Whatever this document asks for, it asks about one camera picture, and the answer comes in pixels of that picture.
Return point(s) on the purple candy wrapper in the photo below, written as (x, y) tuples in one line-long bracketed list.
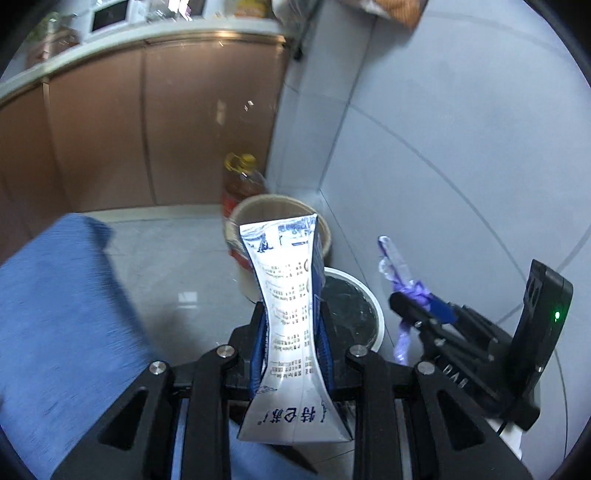
[(392, 258)]

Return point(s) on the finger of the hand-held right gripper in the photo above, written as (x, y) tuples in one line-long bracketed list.
[(411, 314), (445, 311)]

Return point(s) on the white microwave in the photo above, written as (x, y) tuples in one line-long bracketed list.
[(111, 16)]

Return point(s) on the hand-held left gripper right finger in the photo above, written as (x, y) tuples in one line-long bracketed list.
[(325, 341)]

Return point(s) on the grey plastic bag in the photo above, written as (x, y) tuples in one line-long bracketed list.
[(295, 9)]

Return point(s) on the brown electric cooker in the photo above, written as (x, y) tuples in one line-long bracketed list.
[(51, 48)]

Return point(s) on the yellow detergent bottle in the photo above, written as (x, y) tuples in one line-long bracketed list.
[(251, 7)]

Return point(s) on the brown bin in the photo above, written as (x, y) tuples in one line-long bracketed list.
[(272, 207)]

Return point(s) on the floral apron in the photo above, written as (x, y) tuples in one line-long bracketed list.
[(397, 11)]

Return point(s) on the milk carton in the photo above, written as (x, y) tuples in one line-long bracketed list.
[(288, 323)]

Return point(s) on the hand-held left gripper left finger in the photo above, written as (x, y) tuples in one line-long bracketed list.
[(261, 337)]

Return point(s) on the white bin with black liner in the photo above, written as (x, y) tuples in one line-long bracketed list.
[(351, 304)]

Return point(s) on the cooking oil bottle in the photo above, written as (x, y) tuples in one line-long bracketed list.
[(242, 184)]

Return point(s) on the blue towel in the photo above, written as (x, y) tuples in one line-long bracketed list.
[(55, 323)]

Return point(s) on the black power plug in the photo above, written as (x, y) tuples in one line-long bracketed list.
[(298, 53)]

